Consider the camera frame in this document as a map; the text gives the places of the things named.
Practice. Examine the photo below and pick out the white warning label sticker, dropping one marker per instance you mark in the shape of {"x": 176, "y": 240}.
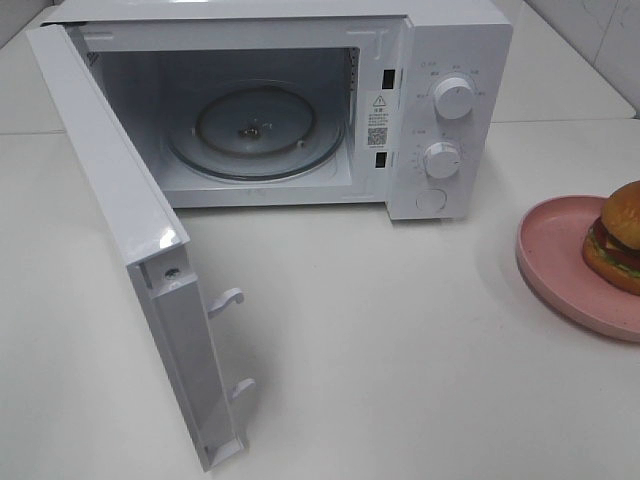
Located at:
{"x": 377, "y": 119}

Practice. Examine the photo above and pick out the pink plate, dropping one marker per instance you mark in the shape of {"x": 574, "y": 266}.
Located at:
{"x": 549, "y": 254}

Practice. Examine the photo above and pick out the white microwave oven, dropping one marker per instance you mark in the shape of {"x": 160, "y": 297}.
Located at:
{"x": 149, "y": 55}

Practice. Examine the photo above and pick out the glass microwave turntable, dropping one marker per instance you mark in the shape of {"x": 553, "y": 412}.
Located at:
{"x": 260, "y": 130}

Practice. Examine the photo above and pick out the burger with lettuce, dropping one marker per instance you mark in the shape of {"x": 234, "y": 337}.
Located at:
{"x": 611, "y": 246}

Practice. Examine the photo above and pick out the white timer knob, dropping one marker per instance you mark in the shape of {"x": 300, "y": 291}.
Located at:
{"x": 442, "y": 160}

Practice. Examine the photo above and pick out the white microwave door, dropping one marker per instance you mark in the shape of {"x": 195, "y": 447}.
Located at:
{"x": 152, "y": 243}

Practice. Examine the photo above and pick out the white upper power knob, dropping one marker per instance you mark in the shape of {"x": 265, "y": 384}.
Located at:
{"x": 454, "y": 97}

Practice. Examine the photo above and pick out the round white door button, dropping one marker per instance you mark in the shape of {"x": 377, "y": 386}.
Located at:
{"x": 431, "y": 200}

